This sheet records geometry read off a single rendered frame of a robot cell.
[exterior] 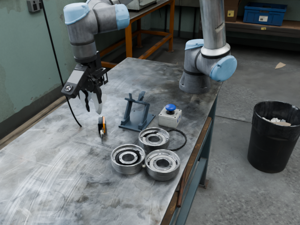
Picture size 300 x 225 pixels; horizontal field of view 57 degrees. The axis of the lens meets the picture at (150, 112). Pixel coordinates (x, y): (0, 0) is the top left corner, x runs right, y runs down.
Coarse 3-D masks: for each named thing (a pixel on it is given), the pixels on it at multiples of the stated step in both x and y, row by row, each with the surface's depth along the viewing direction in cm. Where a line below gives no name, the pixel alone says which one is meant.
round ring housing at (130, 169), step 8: (128, 144) 90; (112, 152) 87; (128, 152) 88; (144, 152) 87; (112, 160) 83; (120, 160) 85; (144, 160) 85; (120, 168) 82; (128, 168) 82; (136, 168) 83
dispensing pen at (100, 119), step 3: (99, 117) 104; (102, 117) 104; (99, 120) 102; (102, 120) 102; (99, 123) 100; (102, 123) 100; (99, 126) 101; (102, 126) 101; (99, 129) 101; (102, 129) 100; (99, 132) 102; (102, 132) 98; (102, 135) 97; (102, 138) 96
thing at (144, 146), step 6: (144, 132) 98; (162, 132) 98; (150, 138) 97; (156, 138) 97; (168, 138) 93; (144, 144) 91; (156, 144) 92; (162, 144) 90; (168, 144) 93; (144, 150) 93; (150, 150) 91
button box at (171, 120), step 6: (162, 114) 105; (168, 114) 105; (174, 114) 105; (180, 114) 108; (162, 120) 105; (168, 120) 104; (174, 120) 103; (180, 120) 110; (168, 126) 106; (174, 126) 105
